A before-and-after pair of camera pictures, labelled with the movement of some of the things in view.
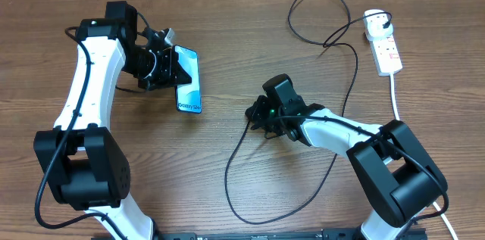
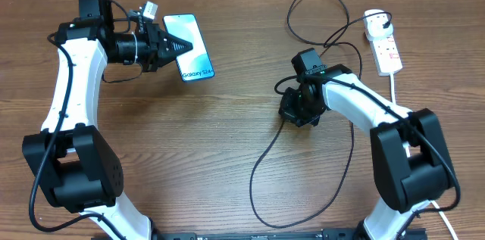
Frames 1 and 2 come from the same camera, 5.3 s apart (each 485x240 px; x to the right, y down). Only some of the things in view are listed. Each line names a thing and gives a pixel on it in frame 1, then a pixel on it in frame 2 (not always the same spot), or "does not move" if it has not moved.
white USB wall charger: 373,24 does not move
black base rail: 327,234 does not move
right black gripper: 258,116 → 289,112
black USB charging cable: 327,42 → 326,44
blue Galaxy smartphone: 188,95 → 194,64
